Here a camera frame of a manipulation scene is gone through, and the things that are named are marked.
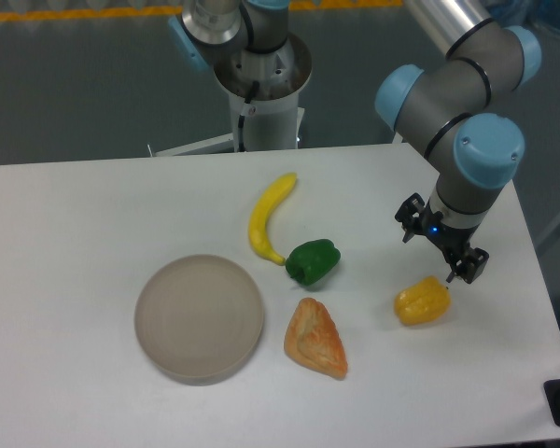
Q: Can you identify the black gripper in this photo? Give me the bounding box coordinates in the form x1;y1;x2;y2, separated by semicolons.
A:
395;193;489;285

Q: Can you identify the yellow bell pepper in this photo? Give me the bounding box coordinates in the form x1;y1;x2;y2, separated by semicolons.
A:
393;275;452;326

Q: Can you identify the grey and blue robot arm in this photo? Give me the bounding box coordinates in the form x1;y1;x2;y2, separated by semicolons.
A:
168;1;541;283

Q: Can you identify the green bell pepper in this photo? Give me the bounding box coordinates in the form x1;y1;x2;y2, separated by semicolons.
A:
285;239;342;286

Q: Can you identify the orange puff pastry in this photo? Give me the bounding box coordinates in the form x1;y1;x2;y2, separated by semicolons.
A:
284;298;348;380

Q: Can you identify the yellow banana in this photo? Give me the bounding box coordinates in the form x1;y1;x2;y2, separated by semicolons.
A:
247;172;298;266

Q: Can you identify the beige round plate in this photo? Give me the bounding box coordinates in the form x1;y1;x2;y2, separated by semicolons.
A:
134;255;265;385

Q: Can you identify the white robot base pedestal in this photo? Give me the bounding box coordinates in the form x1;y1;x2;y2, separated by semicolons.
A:
154;33;312;157

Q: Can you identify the black cable on pedestal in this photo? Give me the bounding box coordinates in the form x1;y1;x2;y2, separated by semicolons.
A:
236;79;261;153

